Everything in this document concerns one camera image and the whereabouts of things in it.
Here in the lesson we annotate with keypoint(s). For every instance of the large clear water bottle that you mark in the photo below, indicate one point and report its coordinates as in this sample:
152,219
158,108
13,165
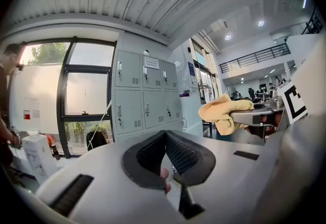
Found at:
31,116

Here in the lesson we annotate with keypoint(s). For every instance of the black cylinder bottle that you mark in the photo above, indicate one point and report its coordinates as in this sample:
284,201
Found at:
56,153

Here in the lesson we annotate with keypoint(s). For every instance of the person's right hand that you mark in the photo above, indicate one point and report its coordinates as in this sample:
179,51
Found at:
265,119

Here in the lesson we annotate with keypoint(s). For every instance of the black balcony railing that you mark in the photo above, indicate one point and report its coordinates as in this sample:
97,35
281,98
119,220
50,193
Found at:
254,56

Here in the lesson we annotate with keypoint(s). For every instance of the orange tool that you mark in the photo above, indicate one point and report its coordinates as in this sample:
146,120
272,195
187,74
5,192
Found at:
48,140

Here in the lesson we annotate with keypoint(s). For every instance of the yellow cleaning cloth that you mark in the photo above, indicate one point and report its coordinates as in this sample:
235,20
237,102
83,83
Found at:
219,113

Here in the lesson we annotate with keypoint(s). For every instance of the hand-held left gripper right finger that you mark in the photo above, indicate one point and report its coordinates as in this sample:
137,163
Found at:
193,162

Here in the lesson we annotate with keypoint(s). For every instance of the round ceiling light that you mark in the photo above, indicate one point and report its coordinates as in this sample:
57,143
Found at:
228,37
261,23

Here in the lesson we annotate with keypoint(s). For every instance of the person's left hand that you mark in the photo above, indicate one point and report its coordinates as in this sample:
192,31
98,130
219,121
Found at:
164,173

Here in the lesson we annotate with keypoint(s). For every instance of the white metal locker door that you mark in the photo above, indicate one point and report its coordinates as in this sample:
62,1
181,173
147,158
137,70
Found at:
154,108

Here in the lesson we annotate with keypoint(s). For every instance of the purple cloth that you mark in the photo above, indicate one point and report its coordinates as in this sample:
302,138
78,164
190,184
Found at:
185,94

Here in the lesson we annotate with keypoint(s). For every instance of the black window frame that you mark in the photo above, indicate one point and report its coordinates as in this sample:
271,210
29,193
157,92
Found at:
62,90

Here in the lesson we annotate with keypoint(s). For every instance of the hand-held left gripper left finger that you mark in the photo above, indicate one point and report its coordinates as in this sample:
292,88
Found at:
145,164

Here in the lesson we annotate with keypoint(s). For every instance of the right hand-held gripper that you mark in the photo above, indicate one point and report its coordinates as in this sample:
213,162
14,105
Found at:
293,100

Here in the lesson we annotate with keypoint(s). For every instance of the grey metal locker cabinet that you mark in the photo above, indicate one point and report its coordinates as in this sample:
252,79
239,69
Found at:
127,106

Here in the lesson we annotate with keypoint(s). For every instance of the blue wall poster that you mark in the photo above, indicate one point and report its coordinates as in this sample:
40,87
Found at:
191,72

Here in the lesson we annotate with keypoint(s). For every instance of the white paper notice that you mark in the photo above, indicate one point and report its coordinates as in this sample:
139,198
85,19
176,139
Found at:
151,62

